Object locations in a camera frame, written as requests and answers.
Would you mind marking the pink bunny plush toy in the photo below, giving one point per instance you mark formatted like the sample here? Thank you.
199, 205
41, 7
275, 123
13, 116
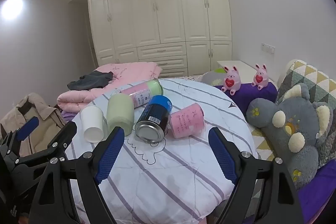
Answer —
260, 78
231, 81

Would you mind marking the pink cup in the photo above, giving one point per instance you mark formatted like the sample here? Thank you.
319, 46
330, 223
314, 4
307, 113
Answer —
186, 120

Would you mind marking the beige jacket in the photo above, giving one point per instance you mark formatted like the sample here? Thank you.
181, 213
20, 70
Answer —
44, 119

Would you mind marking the purple pillow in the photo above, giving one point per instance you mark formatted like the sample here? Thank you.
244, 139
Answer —
252, 94

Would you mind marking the grey and green plush cushion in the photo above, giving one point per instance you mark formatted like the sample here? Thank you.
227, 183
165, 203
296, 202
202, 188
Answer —
210, 78

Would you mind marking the dark grey garment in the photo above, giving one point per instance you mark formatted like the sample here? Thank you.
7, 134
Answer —
89, 81

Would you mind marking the pink folded quilt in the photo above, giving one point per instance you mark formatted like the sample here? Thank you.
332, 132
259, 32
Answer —
126, 74

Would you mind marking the white paper cup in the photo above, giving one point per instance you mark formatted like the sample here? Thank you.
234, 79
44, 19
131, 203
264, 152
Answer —
90, 121

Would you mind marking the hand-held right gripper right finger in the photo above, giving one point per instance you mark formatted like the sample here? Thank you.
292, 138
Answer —
223, 158

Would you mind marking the triangle pattern quilted cushion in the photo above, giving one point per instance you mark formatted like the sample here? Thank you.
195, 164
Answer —
309, 74

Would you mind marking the cream wardrobe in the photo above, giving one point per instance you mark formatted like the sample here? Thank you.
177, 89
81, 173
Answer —
157, 16

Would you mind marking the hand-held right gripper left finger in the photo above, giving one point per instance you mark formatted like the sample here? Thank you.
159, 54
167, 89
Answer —
110, 155

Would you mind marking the white wall socket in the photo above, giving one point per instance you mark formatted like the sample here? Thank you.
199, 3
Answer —
268, 48

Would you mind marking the blue and black tin can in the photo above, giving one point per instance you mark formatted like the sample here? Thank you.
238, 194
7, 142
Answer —
153, 116

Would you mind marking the triangle pattern bed cover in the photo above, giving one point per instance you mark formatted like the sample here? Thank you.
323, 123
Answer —
262, 145

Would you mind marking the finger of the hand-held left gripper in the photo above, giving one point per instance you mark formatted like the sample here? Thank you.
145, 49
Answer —
27, 128
61, 138

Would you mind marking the pale green cup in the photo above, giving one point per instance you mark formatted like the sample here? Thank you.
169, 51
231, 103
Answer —
119, 113

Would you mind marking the pink and green tube container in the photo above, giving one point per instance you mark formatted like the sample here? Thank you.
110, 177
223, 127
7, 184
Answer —
141, 91

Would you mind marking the lilac folded cloth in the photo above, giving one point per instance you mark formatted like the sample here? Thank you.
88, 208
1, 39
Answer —
67, 115

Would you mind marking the grey plush animal toy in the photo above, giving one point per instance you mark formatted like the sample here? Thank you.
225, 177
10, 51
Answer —
302, 113

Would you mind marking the purple bedsheet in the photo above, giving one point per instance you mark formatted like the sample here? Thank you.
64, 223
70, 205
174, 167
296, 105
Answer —
320, 192

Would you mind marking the white striped quilt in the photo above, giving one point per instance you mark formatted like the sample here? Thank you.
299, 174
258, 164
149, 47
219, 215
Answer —
157, 187

